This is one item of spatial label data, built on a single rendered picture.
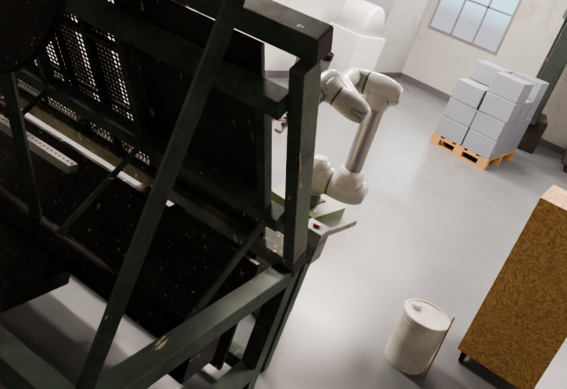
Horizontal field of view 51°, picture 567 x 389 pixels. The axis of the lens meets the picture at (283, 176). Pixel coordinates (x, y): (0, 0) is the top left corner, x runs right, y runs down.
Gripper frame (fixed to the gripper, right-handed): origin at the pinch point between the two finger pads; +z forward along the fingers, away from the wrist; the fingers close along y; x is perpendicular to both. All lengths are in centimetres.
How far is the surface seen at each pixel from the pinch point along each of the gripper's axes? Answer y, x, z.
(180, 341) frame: 25, -20, 89
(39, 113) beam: 62, 153, 22
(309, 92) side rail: -43, -23, 18
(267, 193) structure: 13.8, -9.9, 23.5
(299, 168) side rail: -8.1, -22.9, 21.0
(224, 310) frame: 38, -19, 66
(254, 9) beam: -63, 2, 14
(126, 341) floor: 123, 43, 77
